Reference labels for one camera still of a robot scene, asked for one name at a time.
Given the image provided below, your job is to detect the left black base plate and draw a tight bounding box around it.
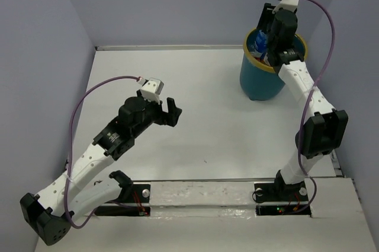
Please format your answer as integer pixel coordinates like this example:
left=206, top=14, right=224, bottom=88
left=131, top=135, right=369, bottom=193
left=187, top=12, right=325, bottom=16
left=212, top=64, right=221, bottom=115
left=95, top=182, right=151, bottom=217

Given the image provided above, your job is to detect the blue bin yellow rim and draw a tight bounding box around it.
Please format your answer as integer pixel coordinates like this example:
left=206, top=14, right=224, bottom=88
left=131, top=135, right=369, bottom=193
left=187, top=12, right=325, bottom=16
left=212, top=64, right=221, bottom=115
left=239, top=26, right=309, bottom=102

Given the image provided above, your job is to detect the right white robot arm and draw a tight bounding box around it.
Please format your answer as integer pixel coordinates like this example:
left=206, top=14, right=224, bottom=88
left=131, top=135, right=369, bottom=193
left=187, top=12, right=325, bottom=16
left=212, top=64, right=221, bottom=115
left=257, top=3, right=348, bottom=200

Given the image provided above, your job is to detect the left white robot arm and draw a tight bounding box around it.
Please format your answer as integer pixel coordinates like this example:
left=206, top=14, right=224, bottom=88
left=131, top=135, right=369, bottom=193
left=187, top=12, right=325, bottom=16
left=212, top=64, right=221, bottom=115
left=20, top=96, right=182, bottom=246

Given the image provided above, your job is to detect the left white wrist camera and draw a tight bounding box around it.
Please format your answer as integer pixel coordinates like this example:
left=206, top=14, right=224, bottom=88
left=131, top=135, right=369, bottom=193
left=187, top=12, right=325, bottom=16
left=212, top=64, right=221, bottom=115
left=138, top=77, right=164, bottom=104

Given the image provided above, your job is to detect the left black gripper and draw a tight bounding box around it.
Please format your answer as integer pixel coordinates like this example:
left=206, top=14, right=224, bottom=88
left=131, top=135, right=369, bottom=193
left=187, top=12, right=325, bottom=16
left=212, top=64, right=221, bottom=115
left=131, top=90, right=182, bottom=138

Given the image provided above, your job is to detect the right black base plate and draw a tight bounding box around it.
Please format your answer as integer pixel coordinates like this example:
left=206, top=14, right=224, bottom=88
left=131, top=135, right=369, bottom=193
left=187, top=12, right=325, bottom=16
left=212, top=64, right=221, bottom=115
left=252, top=182, right=311, bottom=216

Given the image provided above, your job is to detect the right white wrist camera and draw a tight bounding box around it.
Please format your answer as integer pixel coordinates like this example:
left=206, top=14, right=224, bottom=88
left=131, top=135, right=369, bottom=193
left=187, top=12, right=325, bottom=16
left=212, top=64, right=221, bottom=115
left=272, top=0, right=299, bottom=14

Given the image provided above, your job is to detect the blue cap bottle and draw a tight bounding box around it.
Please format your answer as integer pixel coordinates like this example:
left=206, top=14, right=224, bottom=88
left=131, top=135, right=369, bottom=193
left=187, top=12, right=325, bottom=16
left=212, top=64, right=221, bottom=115
left=251, top=30, right=267, bottom=59

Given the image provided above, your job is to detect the red label red cap bottle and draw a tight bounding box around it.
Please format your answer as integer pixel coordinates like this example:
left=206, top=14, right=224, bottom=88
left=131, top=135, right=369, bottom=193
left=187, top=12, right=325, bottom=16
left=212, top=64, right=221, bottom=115
left=258, top=53, right=270, bottom=66

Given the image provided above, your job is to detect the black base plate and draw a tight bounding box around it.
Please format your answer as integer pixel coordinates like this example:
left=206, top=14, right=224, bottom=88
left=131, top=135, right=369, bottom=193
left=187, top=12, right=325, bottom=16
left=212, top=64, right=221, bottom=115
left=95, top=182, right=151, bottom=217
left=252, top=182, right=311, bottom=216

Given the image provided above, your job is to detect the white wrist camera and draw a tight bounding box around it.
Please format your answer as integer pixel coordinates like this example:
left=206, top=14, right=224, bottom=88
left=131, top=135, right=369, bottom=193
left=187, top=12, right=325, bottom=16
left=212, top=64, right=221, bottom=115
left=272, top=0, right=299, bottom=14
left=138, top=77, right=164, bottom=104

